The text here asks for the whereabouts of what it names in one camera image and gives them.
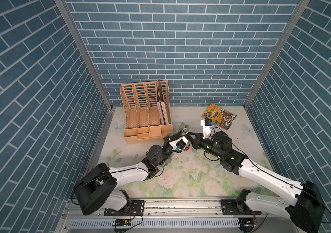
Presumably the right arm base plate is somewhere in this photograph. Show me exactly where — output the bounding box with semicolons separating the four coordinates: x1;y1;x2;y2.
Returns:
220;189;261;216

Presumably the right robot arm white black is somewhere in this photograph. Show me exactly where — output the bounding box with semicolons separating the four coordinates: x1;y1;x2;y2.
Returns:
185;131;328;233

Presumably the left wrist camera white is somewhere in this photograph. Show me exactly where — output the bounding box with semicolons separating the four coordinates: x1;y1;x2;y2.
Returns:
169;136;189;153

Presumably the small connector module right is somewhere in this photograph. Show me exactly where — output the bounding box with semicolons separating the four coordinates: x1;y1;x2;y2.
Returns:
238;217;256;233

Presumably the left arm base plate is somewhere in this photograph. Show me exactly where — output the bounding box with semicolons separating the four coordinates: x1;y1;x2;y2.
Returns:
103;189;145;216

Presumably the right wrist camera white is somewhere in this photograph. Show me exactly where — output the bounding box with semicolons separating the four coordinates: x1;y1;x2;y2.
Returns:
200;119;215;139

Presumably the green circuit board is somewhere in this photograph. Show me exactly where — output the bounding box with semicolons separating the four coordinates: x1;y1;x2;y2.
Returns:
113;219;131;228

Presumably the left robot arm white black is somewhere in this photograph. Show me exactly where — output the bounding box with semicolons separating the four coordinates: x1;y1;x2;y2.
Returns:
73;130;188;216

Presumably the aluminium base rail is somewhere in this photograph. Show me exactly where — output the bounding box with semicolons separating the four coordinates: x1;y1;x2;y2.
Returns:
62;193;290;219

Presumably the green fabric bag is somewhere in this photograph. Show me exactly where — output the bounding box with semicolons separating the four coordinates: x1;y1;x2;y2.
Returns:
163;122;190;142

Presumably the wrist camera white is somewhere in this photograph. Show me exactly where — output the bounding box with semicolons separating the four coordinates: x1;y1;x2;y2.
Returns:
200;119;215;139
169;136;189;153

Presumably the orange illustrated comic book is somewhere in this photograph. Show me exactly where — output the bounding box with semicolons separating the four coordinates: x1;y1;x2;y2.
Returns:
201;104;237;130

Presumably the floral table mat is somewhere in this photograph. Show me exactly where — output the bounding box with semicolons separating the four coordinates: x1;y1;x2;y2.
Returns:
99;107;272;198

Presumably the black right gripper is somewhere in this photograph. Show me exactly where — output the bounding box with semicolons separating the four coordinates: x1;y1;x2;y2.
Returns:
187;131;224;160

